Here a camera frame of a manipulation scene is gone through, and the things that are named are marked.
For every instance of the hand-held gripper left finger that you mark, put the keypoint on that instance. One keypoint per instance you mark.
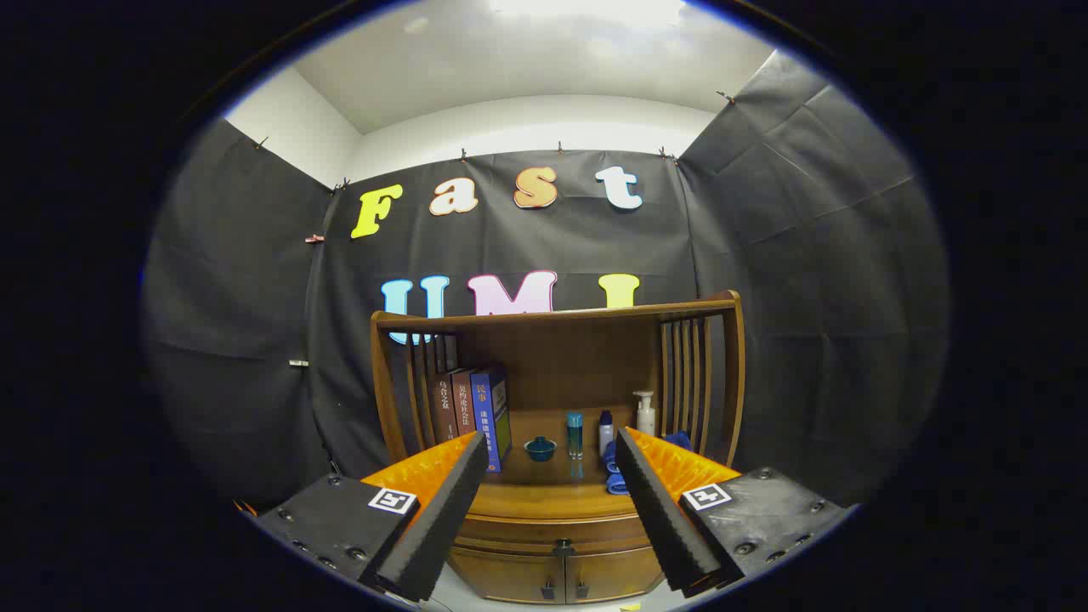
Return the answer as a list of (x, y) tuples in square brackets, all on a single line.
[(442, 518)]

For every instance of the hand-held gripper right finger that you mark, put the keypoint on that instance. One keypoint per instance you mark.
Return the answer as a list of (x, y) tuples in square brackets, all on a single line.
[(663, 518)]

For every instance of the wooden drawer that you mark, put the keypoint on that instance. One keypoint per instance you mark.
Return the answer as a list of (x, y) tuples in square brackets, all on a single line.
[(518, 531)]

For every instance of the black drawer knob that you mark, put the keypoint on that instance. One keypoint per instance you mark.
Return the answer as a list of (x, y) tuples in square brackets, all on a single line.
[(563, 546)]

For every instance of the wooden cabinet door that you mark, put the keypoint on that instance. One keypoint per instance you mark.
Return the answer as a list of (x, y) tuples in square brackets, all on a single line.
[(612, 574), (510, 576)]

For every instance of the wooden countertop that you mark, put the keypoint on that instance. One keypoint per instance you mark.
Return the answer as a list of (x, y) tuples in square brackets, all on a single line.
[(552, 483)]

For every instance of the wooden cabinet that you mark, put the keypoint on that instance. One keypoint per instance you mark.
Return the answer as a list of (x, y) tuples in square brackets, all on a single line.
[(552, 357)]

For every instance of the blue folded towel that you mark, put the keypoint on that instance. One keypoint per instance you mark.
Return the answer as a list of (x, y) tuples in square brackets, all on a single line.
[(614, 484)]

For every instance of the white bottle blue cap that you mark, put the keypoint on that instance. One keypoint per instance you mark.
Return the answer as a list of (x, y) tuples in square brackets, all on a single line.
[(605, 435)]

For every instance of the white pump bottle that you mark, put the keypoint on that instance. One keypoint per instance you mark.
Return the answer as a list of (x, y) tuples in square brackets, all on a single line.
[(646, 418)]

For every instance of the dark brown book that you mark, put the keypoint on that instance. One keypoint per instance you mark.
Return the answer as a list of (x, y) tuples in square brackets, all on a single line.
[(442, 408)]

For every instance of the blue book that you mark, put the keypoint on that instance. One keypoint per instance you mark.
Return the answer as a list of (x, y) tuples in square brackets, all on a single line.
[(489, 416)]

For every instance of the blue lidded teacup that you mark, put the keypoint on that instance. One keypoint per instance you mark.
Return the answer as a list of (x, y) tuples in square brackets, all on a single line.
[(540, 448)]

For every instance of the teal glass bottle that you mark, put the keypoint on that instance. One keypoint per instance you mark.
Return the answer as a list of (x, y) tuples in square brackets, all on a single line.
[(575, 435)]

